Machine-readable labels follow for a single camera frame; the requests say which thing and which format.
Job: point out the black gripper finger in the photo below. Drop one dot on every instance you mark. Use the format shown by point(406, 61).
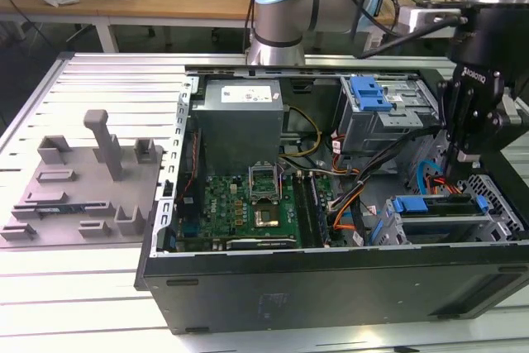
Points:
point(475, 130)
point(447, 109)

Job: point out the hard disk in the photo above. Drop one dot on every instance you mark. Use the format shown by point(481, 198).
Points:
point(450, 205)

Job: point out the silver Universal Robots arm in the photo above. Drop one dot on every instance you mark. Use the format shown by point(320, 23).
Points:
point(281, 10)

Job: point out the grey metal disk bay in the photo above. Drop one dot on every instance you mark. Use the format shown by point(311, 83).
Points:
point(496, 227)

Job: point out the blue plastic cage latch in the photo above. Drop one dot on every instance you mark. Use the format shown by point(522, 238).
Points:
point(368, 94)

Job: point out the grey drive cage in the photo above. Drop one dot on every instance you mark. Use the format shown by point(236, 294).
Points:
point(363, 130)

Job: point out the installed RAM stick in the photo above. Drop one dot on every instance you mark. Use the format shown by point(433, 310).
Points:
point(322, 216)

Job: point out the black RAM slot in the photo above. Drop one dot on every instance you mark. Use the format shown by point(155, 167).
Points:
point(301, 208)
point(311, 212)

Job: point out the CPU socket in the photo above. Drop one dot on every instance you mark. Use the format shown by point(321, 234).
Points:
point(266, 216)

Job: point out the grey power supply unit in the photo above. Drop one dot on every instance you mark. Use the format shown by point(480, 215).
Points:
point(235, 134)

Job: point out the black open PC case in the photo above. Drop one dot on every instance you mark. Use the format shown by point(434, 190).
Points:
point(330, 295)

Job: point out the black graphics card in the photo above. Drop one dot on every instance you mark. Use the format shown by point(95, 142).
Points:
point(260, 244)

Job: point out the green motherboard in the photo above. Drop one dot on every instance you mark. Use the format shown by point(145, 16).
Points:
point(223, 204)

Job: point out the wooden desk with white legs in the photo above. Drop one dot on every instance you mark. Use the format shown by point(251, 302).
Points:
point(124, 1)

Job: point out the grey parts rack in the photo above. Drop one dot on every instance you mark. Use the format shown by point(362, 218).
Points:
point(82, 192)

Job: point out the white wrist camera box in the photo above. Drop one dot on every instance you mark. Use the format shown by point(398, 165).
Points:
point(425, 20)

